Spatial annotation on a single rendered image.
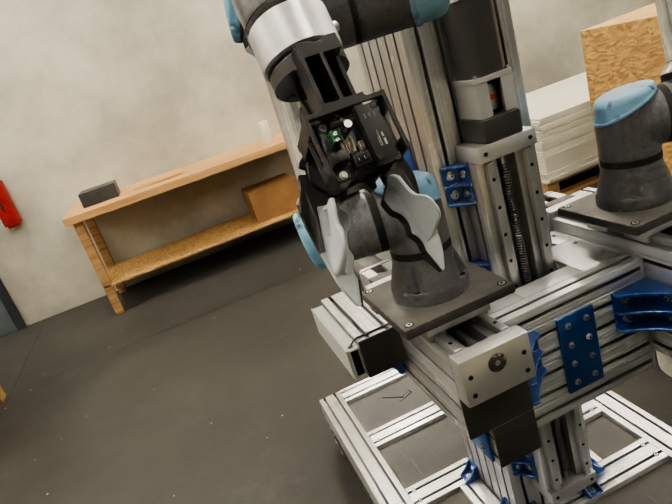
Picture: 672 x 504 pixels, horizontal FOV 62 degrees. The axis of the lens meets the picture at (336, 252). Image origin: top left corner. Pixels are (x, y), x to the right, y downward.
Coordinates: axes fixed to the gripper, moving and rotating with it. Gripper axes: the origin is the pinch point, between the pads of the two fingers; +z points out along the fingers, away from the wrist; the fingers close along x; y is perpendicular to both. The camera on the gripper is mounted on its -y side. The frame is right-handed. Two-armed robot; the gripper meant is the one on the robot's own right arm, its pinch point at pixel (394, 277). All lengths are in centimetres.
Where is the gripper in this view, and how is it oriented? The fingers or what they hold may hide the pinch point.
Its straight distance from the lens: 49.5
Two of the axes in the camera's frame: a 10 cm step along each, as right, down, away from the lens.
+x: 9.1, -3.7, 2.1
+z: 4.0, 9.1, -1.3
